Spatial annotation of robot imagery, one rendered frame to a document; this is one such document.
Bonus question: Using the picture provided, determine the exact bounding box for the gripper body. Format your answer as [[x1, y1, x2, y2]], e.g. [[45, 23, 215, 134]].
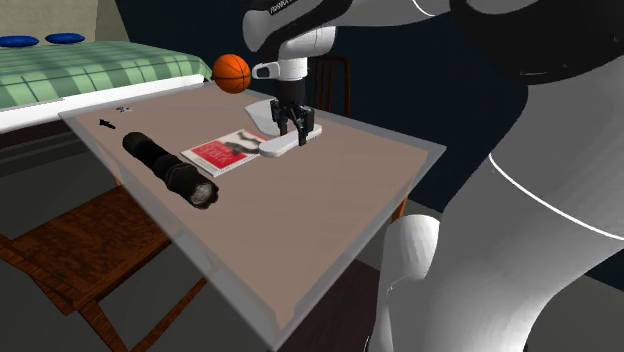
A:
[[275, 77, 309, 109]]

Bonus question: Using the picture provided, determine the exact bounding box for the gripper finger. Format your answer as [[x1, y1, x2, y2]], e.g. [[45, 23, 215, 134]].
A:
[[291, 104, 316, 147], [270, 99, 291, 137]]

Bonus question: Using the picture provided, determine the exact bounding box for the white flat scoop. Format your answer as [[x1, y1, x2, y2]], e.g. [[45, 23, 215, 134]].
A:
[[244, 98, 324, 159]]

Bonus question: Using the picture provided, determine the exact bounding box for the dark wooden chair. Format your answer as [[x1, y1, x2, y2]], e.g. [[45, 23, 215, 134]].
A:
[[306, 54, 352, 118]]

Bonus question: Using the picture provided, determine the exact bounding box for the orange basketball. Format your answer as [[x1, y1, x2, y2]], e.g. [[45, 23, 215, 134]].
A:
[[212, 53, 253, 95]]

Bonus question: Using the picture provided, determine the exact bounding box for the red and white book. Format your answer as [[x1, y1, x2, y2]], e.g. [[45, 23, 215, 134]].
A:
[[181, 128, 270, 178]]

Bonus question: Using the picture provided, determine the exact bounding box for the table with brown top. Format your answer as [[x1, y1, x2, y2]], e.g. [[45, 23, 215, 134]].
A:
[[58, 81, 447, 352]]

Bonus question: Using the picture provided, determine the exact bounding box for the black flashlight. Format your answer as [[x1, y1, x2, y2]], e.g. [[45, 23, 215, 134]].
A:
[[121, 130, 220, 211]]

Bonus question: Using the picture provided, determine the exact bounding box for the bed with green checked blanket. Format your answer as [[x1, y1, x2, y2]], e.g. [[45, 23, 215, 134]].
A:
[[0, 39, 214, 135]]

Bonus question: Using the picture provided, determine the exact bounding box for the blue pillow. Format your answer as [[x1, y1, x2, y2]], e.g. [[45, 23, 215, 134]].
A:
[[44, 32, 87, 45], [0, 34, 40, 48]]

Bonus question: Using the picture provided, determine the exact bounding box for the brown wooden chair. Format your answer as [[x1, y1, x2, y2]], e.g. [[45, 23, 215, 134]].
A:
[[0, 184, 208, 352]]

